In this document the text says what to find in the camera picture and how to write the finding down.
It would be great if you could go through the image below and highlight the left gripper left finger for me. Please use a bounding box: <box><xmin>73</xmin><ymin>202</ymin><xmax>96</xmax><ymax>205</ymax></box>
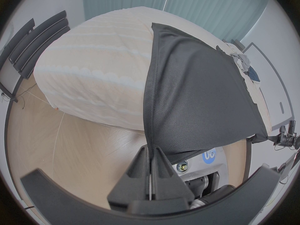
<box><xmin>108</xmin><ymin>146</ymin><xmax>152</xmax><ymax>207</ymax></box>

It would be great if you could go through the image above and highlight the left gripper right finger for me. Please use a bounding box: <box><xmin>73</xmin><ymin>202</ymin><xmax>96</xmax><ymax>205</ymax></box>
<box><xmin>153</xmin><ymin>145</ymin><xmax>195</xmax><ymax>202</ymax></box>

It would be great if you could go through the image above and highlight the black T-shirt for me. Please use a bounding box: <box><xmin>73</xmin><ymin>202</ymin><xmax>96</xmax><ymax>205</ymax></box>
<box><xmin>143</xmin><ymin>22</ymin><xmax>269</xmax><ymax>165</ymax></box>

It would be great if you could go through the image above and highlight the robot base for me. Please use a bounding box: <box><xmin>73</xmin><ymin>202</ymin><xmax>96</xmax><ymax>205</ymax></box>
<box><xmin>171</xmin><ymin>145</ymin><xmax>236</xmax><ymax>211</ymax></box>

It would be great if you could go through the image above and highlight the pile of clothes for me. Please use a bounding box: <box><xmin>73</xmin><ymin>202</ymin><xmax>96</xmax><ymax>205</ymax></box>
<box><xmin>230</xmin><ymin>52</ymin><xmax>251</xmax><ymax>73</ymax></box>

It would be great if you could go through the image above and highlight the bed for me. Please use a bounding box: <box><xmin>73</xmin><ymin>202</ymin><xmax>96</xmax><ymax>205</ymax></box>
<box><xmin>33</xmin><ymin>6</ymin><xmax>295</xmax><ymax>136</ymax></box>

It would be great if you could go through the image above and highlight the dark blue garment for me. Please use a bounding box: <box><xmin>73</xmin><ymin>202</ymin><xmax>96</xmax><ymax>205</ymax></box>
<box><xmin>247</xmin><ymin>66</ymin><xmax>261</xmax><ymax>88</ymax></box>

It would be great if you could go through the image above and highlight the grey bedside table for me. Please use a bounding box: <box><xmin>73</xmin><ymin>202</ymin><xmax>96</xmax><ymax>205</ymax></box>
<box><xmin>223</xmin><ymin>38</ymin><xmax>245</xmax><ymax>49</ymax></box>

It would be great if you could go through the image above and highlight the blue-green curtain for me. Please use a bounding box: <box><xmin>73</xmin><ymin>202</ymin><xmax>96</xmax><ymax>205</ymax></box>
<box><xmin>82</xmin><ymin>0</ymin><xmax>172</xmax><ymax>21</ymax></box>
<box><xmin>164</xmin><ymin>0</ymin><xmax>269</xmax><ymax>42</ymax></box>

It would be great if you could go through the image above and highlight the black chest of drawers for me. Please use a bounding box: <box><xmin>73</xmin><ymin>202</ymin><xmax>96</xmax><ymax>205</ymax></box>
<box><xmin>0</xmin><ymin>10</ymin><xmax>71</xmax><ymax>103</ymax></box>

